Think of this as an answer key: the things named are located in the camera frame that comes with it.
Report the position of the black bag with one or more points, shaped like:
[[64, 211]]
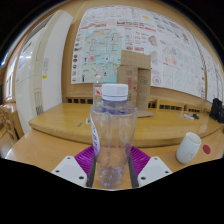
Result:
[[217, 110]]

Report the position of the large map wall poster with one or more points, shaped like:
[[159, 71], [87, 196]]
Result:
[[140, 36]]

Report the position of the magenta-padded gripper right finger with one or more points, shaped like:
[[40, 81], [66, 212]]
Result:
[[155, 168]]

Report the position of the wooden chair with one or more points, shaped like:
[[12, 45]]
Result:
[[6, 126]]

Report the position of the white standing air conditioner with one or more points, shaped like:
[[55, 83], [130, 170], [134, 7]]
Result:
[[53, 66]]

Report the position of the clear plastic bottle white cap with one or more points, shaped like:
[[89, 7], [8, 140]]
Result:
[[113, 133]]

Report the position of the large diagram wall poster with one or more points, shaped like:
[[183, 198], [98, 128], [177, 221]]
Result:
[[213, 76]]

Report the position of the row of wooden chairs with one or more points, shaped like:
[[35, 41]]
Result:
[[170, 106]]

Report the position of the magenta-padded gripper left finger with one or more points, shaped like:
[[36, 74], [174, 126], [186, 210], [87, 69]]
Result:
[[68, 168]]

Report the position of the brown cardboard box stand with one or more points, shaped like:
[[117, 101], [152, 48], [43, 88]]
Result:
[[135, 71]]

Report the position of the white ceramic mug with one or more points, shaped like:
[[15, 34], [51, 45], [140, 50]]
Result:
[[188, 148]]

